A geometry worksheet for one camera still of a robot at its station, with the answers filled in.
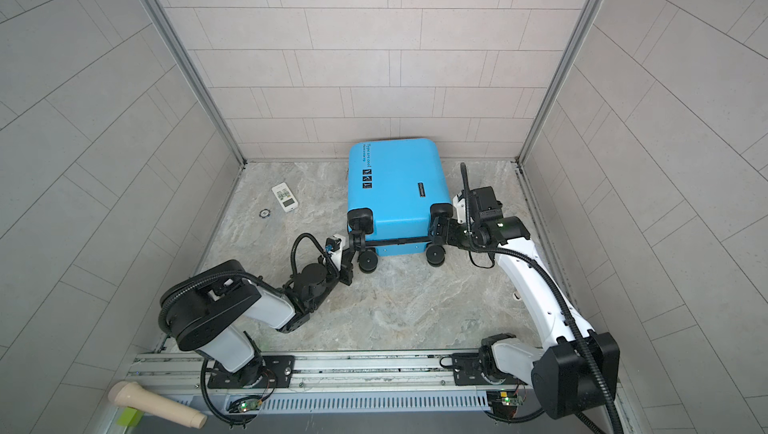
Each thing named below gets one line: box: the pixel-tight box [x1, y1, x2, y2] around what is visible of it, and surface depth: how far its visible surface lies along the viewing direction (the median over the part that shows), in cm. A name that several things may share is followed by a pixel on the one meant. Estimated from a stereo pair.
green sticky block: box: [116, 406, 145, 427], surface depth 65 cm
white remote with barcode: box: [271, 182, 299, 213], surface depth 104 cm
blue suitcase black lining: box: [347, 138, 453, 273], surface depth 84 cm
